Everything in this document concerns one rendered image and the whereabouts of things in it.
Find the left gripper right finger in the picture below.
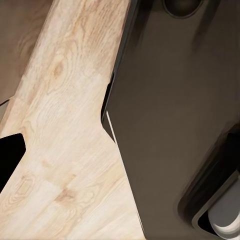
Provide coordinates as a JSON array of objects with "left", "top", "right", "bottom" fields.
[{"left": 224, "top": 132, "right": 240, "bottom": 173}]

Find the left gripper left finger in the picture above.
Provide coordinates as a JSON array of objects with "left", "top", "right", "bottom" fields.
[{"left": 0, "top": 133, "right": 26, "bottom": 193}]

